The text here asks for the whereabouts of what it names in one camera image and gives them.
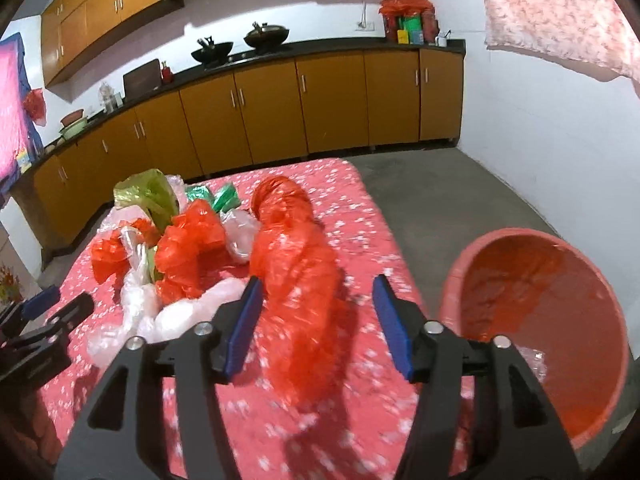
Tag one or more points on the red floral tablecloth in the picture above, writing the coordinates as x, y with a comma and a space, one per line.
360, 220

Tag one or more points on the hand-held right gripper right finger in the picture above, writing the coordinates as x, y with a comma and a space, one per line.
392, 325

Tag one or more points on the small yellow box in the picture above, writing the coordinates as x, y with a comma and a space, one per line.
402, 37

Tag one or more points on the red hanging plastic bag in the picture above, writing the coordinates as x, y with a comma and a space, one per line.
35, 105

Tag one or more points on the large red plastic bag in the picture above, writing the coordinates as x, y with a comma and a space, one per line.
300, 285

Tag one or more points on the white translucent plastic bag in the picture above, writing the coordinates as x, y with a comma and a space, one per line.
132, 305

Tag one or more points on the colourful small packet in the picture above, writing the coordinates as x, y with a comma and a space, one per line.
23, 160

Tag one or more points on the red plastic bag on boxes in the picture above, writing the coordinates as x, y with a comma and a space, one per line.
400, 7

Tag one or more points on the stacked wash basins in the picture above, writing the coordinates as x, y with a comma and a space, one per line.
74, 125

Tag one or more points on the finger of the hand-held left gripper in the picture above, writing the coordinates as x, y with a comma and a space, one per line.
70, 312
42, 296

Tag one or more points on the pink hanging cloth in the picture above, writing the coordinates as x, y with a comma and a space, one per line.
12, 110

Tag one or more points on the red plastic bin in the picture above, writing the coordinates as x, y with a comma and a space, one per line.
525, 285

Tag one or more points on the brown kitchen cabinets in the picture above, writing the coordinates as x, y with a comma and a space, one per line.
330, 100
100, 15

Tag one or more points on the pink translucent plastic bag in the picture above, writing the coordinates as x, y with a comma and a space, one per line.
125, 217

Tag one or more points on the small red plastic bag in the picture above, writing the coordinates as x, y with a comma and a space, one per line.
107, 257

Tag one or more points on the small red bottle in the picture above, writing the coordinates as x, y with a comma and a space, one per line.
166, 74

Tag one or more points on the green box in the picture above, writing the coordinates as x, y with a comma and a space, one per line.
412, 27

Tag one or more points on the glass jar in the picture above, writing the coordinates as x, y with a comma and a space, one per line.
107, 96

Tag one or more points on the pale pink plastic bag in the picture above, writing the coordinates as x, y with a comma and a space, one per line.
200, 305

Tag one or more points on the black wok with lid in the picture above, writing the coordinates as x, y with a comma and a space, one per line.
266, 36

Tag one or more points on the yellow-green plastic bag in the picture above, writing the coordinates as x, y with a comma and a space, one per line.
145, 192

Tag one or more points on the clear bubble plastic bag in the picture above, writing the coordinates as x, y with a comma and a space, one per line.
175, 187

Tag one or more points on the white wall outlet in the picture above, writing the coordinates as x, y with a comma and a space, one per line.
366, 25

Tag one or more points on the crumpled red plastic bag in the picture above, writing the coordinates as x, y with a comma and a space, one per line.
192, 240

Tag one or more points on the brown lower kitchen cabinets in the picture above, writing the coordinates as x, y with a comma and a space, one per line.
330, 100

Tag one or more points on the brown upper kitchen cabinets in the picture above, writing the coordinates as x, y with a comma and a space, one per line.
100, 15

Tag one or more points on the white mug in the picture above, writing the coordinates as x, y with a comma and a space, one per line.
441, 41

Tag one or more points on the dark wooden cutting board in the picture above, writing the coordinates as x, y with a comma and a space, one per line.
141, 79

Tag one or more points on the black kitchen countertop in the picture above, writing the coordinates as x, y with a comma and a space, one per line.
325, 49

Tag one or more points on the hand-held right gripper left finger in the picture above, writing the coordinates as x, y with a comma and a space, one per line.
245, 321

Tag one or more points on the pink floral curtain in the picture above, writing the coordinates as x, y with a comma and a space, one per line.
555, 10

